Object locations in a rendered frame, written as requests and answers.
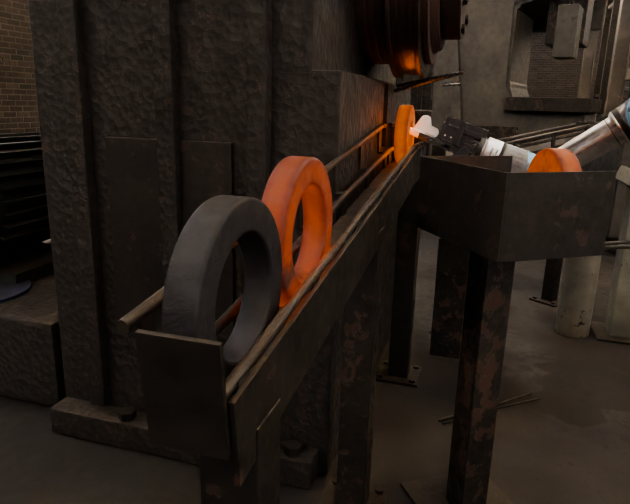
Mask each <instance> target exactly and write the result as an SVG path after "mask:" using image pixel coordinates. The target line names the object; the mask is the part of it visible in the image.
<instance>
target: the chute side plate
mask: <svg viewBox="0 0 630 504"><path fill-rule="evenodd" d="M421 148H422V153H421ZM421 156H426V145H423V146H421V147H419V148H417V149H416V150H415V151H414V152H413V154H412V155H411V156H410V158H409V159H408V160H407V162H406V163H405V164H404V166H403V167H402V169H401V170H400V171H399V173H398V174H397V175H396V177H395V178H394V179H393V181H392V182H391V183H390V185H389V186H388V187H387V189H386V190H385V191H384V193H383V195H382V196H381V197H380V198H379V200H378V201H377V202H376V204H375V205H374V206H373V208H372V209H371V210H370V212H369V213H368V214H367V216H366V217H365V218H364V220H363V221H362V223H361V224H360V225H359V227H358V228H357V230H356V231H355V232H354V233H353V235H352V236H351V237H350V239H349V240H348V241H347V243H346V244H345V246H344V247H343V248H342V250H341V251H340V252H339V254H338V255H337V256H336V258H335V259H334V260H333V262H332V263H331V264H330V266H329V267H328V268H327V270H326V271H325V273H324V274H323V275H322V277H321V278H320V279H319V281H318V283H317V284H316V285H315V287H314V288H313V289H312V290H311V291H310V293H309V294H308V296H307V297H306V298H305V300H304V301H303V302H302V304H301V305H300V306H299V308H298V309H297V310H296V312H295V313H294V314H293V316H292V317H291V318H290V320H289V321H288V323H287V324H286V325H285V327H284V328H283V329H282V331H281V332H280V333H279V335H278V336H277V337H276V339H275V340H274V341H273V343H272V344H271V345H270V347H269V348H268V350H267V351H266V352H265V354H264V355H263V356H262V358H261V359H260V360H259V362H258V363H257V364H256V366H255V367H254V368H253V370H252V371H251V373H250V374H249V376H248V377H247V379H246V380H245V381H244V383H243V384H242V385H241V387H240V388H239V389H238V390H237V391H236V393H235V394H234V395H233V397H232V398H231V400H230V401H229V402H228V406H229V419H230V432H231V445H232V458H233V472H234V485H235V486H237V487H241V485H242V483H243V482H244V480H245V478H246V476H247V475H248V473H249V471H250V470H251V468H252V466H253V464H254V463H255V461H256V430H257V428H258V427H259V425H260V424H261V423H262V421H263V420H264V419H265V417H266V416H267V414H268V413H269V412H270V410H271V409H272V408H273V406H274V405H275V404H276V402H277V401H278V400H279V399H280V400H281V416H282V414H283V412H284V410H285V409H286V407H287V405H288V403H289V402H290V400H291V398H292V397H293V395H294V393H295V391H296V390H297V388H298V386H299V384H300V383H301V381H302V379H303V377H304V376H305V374H306V372H307V370H308V369H309V367H310V365H311V363H312V362H313V360H314V358H315V357H316V355H317V353H318V351H319V350H320V348H321V346H322V344H323V343H324V341H325V339H326V337H327V336H328V334H329V332H330V330H331V329H332V327H333V325H334V323H335V322H336V320H337V318H338V317H339V315H340V313H341V311H342V310H343V308H344V306H345V304H346V303H347V301H348V299H349V297H350V296H351V294H352V292H353V290H354V289H355V287H356V285H357V284H358V282H359V280H360V278H361V277H362V275H363V273H364V271H365V270H366V268H367V266H368V264H369V263H370V261H371V259H372V257H373V256H374V254H375V252H376V250H377V243H378V232H379V231H380V230H381V229H382V228H383V227H385V234H384V237H385V235H386V233H387V231H388V230H389V228H390V226H391V224H392V223H393V221H394V219H395V217H396V216H397V214H398V212H399V210H400V209H401V207H402V205H403V204H404V202H405V200H406V198H407V197H408V195H409V193H410V191H411V190H412V188H413V186H414V184H415V183H416V182H417V181H418V180H419V174H420V160H421Z"/></svg>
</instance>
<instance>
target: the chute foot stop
mask: <svg viewBox="0 0 630 504"><path fill-rule="evenodd" d="M135 340H136V347H137V354H138V361H139V368H140V376H141V383H142V390H143V397H144V404H145V411H146V418H147V425H148V433H149V440H150V443H152V444H156V445H161V446H166V447H170V448H175V449H179V450H184V451H188V452H193V453H197V454H202V455H206V456H211V457H215V458H220V459H224V460H229V459H230V457H231V446H230V433H229V420H228V408H227V395H226V382H225V369H224V356H223V343H222V342H218V341H212V340H206V339H199V338H193V337H187V336H180V335H174V334H167V333H161V332H155V331H148V330H142V329H138V330H136V331H135Z"/></svg>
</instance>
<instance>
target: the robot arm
mask: <svg viewBox="0 0 630 504"><path fill-rule="evenodd" d="M440 130H441V132H440V135H439V137H437V136H438V134H439V130H438V129H437V128H435V127H433V126H432V124H431V117H430V116H428V115H424V116H422V117H421V118H420V120H419V121H418V122H417V124H416V125H415V127H414V128H412V127H410V131H409V134H410V135H413V136H415V137H417V138H419V139H421V140H424V141H426V142H429V143H431V144H434V145H436V147H438V148H441V149H443V150H446V151H449V152H453V155H452V156H468V155H469V154H470V153H471V152H473V153H475V155H474V156H513V158H512V167H511V172H527V170H528V168H529V165H530V163H531V161H532V160H533V158H534V157H535V155H536V154H534V153H532V152H530V151H527V150H524V149H521V148H518V147H516V146H513V145H510V144H507V143H504V142H502V141H500V140H497V139H494V138H492V137H490V138H489V139H487V135H488V132H489V130H486V129H483V128H480V127H478V126H475V125H472V124H470V123H468V122H465V121H462V120H459V119H457V118H454V117H451V116H449V117H448V116H447V117H446V120H445V122H444V123H443V124H442V127H441V129H440ZM472 143H476V146H475V145H472ZM623 143H628V144H630V98H629V99H628V100H627V101H625V102H624V103H623V104H622V105H620V106H619V107H617V108H616V109H614V110H612V111H611V112H609V115H608V118H607V119H605V120H603V121H602V122H600V123H598V124H597V125H595V126H593V127H592V128H590V129H588V130H587V131H585V132H583V133H582V134H580V135H578V136H577V137H575V138H574V139H572V140H570V141H569V142H567V143H565V144H564V145H562V146H560V147H559V148H562V149H568V150H570V151H571V152H573V153H574V154H575V156H576V157H577V159H578V161H579V163H580V166H581V167H582V166H584V165H586V164H588V163H589V162H591V161H593V160H595V159H596V158H598V157H600V156H602V155H603V154H605V153H607V152H609V151H611V150H612V149H614V148H616V147H618V146H619V145H621V144H623Z"/></svg>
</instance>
